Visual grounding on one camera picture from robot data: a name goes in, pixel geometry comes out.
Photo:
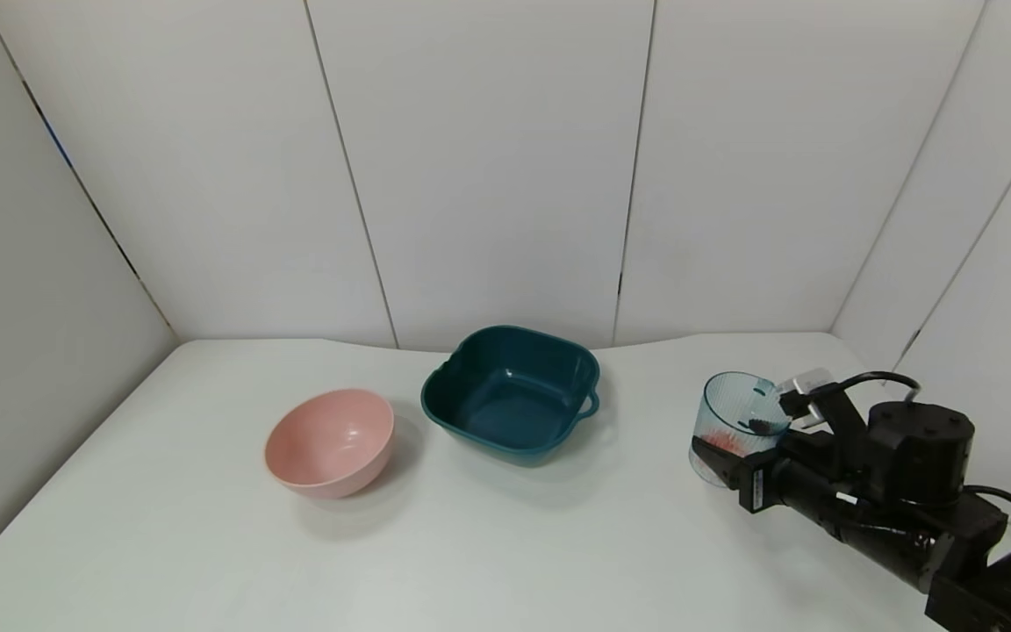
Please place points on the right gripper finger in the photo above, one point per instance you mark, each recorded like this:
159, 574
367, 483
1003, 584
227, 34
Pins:
769, 427
723, 461

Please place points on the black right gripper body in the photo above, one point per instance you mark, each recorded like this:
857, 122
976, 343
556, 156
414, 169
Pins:
756, 487

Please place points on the red and white solid pieces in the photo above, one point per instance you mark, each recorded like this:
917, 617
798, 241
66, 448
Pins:
720, 441

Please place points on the clear blue ribbed cup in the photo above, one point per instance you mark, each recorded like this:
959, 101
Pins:
734, 404

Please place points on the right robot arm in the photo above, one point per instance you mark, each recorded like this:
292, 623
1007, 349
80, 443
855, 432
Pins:
953, 535

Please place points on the pink round bowl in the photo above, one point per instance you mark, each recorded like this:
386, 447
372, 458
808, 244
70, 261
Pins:
330, 443

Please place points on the dark teal square basin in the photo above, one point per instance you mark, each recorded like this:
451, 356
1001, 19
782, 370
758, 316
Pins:
510, 404

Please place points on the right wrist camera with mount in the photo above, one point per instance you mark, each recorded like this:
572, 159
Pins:
839, 412

